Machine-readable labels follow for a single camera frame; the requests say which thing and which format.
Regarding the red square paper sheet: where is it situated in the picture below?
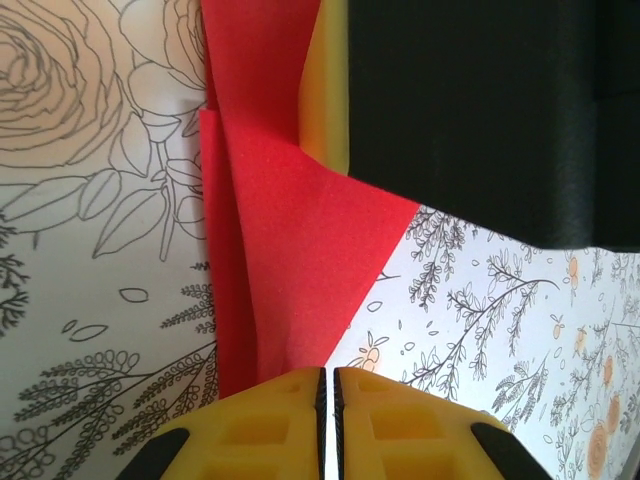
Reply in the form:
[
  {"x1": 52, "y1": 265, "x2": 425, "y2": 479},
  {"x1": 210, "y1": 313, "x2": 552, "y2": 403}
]
[{"x1": 198, "y1": 0, "x2": 420, "y2": 401}]

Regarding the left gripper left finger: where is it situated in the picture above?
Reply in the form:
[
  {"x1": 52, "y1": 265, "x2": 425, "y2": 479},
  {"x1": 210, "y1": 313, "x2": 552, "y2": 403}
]
[{"x1": 117, "y1": 367, "x2": 327, "y2": 480}]

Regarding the floral patterned table cover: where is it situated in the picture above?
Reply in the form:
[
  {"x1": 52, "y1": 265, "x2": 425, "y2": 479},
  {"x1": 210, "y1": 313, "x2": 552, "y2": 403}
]
[{"x1": 0, "y1": 0, "x2": 640, "y2": 480}]

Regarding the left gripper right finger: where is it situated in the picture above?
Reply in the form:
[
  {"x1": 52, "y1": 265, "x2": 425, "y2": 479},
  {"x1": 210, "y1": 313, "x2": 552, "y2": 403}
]
[{"x1": 333, "y1": 367, "x2": 551, "y2": 480}]

